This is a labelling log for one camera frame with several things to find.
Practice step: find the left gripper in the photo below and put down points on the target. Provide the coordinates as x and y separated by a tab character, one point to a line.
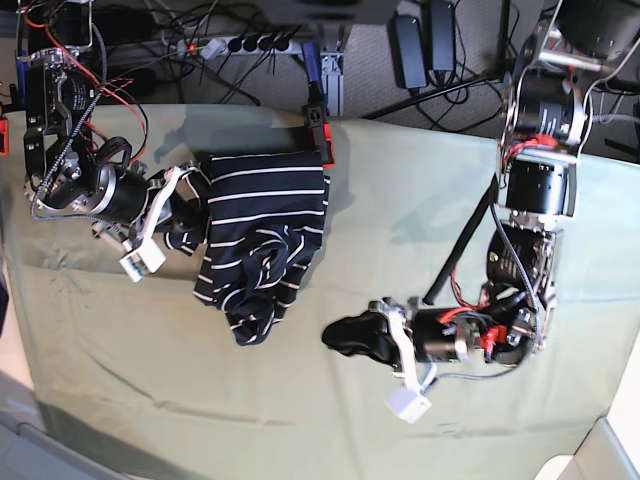
410	340

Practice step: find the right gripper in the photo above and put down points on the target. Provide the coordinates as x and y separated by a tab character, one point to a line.
122	203

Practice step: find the navy white striped T-shirt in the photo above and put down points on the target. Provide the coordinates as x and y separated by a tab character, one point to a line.
264	218

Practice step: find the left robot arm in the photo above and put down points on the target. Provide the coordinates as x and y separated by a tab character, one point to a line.
549	115

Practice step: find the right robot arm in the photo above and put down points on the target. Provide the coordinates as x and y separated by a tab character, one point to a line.
73	170

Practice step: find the orange black centre clamp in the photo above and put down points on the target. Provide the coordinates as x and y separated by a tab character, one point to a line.
319	129

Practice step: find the light green table cloth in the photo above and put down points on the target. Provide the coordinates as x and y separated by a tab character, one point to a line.
145	379

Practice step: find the white power strip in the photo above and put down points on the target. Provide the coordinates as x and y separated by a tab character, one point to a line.
247	45

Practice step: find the orange clamp left edge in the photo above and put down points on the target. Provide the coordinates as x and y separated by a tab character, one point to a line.
4	137

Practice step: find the black power adapter left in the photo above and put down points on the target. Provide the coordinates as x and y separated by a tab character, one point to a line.
405	40

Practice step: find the black power adapter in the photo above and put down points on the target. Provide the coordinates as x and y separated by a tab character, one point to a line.
439	21
405	40

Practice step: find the black tripod stand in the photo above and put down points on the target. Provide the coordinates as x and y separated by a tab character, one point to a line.
503	64

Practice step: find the black power adapter right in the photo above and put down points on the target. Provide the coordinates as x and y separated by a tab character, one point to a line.
439	21

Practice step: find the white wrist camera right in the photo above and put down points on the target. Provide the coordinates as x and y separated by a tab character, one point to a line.
147	258

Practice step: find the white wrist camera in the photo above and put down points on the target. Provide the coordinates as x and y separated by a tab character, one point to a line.
147	258
407	405

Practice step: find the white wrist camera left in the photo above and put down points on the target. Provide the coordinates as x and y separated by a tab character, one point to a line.
407	405

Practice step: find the blue clamp handle centre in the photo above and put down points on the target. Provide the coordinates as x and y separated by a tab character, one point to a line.
313	72

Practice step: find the aluminium frame post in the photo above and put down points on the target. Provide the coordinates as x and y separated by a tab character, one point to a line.
331	39

